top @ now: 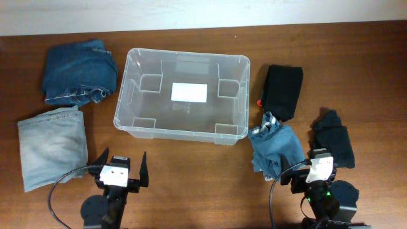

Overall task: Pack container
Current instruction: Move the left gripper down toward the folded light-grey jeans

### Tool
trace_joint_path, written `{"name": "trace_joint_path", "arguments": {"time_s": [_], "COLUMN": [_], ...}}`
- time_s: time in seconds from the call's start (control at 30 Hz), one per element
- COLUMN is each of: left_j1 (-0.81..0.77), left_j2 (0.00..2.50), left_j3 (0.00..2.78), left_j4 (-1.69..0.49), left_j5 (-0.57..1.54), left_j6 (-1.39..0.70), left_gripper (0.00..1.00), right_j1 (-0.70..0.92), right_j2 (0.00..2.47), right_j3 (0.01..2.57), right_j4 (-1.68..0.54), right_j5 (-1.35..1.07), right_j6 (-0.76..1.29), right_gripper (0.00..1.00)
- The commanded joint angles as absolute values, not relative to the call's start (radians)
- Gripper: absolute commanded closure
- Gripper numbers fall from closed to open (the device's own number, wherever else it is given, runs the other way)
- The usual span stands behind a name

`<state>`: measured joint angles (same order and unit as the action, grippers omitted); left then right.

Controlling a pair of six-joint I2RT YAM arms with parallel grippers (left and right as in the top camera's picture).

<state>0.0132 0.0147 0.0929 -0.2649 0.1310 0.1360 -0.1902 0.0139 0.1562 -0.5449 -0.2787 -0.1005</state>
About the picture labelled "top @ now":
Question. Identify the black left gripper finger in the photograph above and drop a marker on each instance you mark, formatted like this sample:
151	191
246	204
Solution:
102	159
143	172

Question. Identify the blue denim shirt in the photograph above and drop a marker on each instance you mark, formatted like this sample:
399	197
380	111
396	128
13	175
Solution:
270	141

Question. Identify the light blue jeans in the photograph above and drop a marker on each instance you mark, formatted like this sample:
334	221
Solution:
51	144

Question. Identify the dark navy garment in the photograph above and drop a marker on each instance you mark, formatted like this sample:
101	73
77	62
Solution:
329	133

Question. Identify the clear plastic storage bin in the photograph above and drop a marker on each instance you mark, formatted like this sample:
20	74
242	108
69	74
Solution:
145	109

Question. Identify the dark blue jeans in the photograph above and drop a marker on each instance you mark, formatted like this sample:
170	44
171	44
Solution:
78	73

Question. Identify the black garment with orange tips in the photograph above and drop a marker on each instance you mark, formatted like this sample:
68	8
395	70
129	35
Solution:
281	91

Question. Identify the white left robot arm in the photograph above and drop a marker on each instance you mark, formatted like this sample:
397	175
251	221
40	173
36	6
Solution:
105	210

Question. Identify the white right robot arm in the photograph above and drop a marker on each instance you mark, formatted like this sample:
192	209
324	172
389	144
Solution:
333	202

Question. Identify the white label in bin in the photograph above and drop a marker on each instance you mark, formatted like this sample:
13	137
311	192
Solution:
189	92

